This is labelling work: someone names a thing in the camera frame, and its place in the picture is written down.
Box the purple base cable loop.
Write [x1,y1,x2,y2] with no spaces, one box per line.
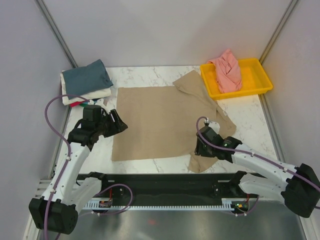
[91,183,134,216]

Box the aluminium frame rail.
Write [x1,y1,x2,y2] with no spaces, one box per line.
[34,177,308,201]

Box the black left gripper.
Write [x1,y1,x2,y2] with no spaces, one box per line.
[95,109,128,138]

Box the right corner aluminium post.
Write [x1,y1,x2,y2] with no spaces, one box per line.
[259,0,301,65]

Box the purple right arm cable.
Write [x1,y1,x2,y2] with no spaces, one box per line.
[195,115,320,210]

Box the pink t shirt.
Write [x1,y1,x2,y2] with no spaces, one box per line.
[206,48,243,94]

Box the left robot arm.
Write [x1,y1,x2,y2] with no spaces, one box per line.
[28,105,128,238]

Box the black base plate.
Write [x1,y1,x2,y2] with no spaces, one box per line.
[77,172,257,206]

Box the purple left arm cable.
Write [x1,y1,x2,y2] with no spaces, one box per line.
[43,94,89,233]

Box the beige t shirt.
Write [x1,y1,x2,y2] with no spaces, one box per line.
[111,70,236,173]

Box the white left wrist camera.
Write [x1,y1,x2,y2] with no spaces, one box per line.
[95,98,108,108]

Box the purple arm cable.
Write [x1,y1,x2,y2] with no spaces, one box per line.
[195,115,320,210]
[43,94,89,233]

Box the folded blue-grey t shirt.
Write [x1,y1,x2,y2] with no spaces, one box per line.
[62,59,113,96]

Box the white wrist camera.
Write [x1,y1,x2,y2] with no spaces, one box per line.
[95,98,108,108]
[204,121,220,133]

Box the yellow plastic bin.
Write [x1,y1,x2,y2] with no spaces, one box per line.
[199,58,273,100]

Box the folded red t shirt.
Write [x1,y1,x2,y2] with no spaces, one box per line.
[69,101,85,108]

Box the white slotted cable duct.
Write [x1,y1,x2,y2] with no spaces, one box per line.
[83,198,248,213]

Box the left corner aluminium post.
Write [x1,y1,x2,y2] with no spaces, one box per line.
[34,0,78,68]

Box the corner aluminium post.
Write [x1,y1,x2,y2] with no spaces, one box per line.
[34,0,78,68]
[259,0,301,65]

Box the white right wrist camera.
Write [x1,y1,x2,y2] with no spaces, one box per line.
[204,121,220,133]

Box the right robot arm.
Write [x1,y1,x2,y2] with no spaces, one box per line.
[194,123,320,218]

